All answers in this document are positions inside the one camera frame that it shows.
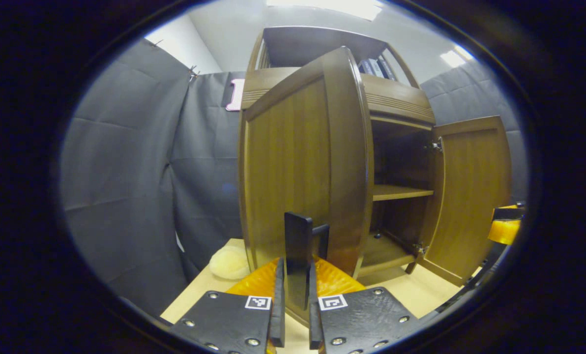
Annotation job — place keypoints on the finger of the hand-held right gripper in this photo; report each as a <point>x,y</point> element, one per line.
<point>504,231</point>

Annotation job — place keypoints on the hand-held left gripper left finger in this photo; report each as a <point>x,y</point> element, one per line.
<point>278,319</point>

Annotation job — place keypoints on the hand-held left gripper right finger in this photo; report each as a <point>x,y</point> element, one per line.
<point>314,324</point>

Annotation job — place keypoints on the wooden shoe cabinet door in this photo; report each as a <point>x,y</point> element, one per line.
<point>470,196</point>
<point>293,162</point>

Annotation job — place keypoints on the wooden double-door shoe cabinet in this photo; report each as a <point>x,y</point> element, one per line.
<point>396,162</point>

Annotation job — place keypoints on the cream plush pad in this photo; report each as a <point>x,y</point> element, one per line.
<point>229,263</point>

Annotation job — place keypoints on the wooden drawer with black knob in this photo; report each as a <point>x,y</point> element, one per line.
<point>396,101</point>

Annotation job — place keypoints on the small ceiling light panel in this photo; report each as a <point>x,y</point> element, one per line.
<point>455,57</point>

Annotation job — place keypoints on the black book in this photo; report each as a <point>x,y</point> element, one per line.
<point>389,70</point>

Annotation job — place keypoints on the grey spine book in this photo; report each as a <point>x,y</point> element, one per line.
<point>377,69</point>

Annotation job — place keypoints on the black backdrop cloth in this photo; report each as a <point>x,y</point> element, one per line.
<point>126,172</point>

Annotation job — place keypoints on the dark blue book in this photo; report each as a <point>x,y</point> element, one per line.
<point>366,68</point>

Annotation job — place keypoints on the large ceiling light panel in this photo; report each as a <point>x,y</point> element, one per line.
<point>332,7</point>

